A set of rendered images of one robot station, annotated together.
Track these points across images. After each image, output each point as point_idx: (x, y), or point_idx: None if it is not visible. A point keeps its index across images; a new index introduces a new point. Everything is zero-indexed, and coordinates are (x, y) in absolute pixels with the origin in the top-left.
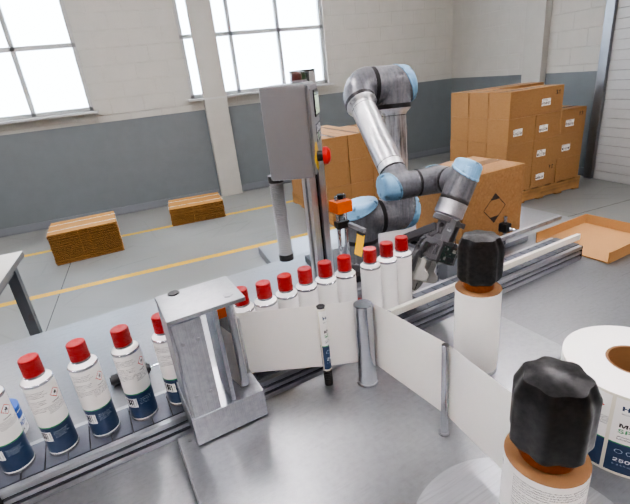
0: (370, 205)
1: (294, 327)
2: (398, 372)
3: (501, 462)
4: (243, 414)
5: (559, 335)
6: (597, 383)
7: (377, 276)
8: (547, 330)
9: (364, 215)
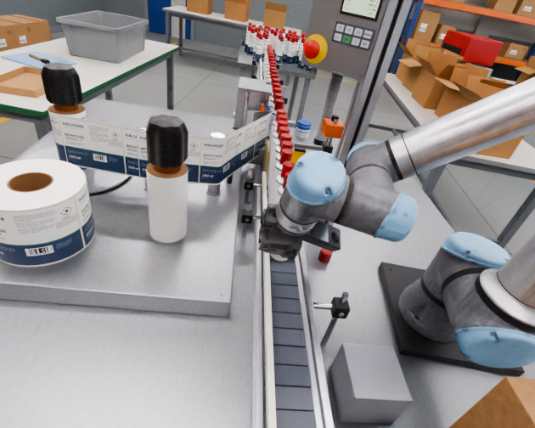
0: (454, 244)
1: (245, 138)
2: (188, 177)
3: (102, 166)
4: None
5: (135, 354)
6: (55, 160)
7: (274, 187)
8: (152, 354)
9: (442, 245)
